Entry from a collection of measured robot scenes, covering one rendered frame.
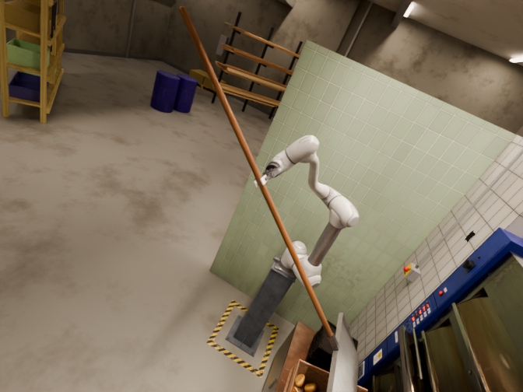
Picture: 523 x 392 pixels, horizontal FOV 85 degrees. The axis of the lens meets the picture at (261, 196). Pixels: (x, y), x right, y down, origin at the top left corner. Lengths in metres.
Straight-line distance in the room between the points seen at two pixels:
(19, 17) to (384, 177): 5.11
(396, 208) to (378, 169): 0.37
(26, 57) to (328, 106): 4.56
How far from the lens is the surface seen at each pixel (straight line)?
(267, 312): 2.71
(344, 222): 1.88
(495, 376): 1.63
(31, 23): 5.61
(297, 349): 2.60
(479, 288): 1.93
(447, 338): 1.97
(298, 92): 2.48
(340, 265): 2.91
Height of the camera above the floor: 2.52
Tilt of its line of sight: 28 degrees down
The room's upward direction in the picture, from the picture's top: 25 degrees clockwise
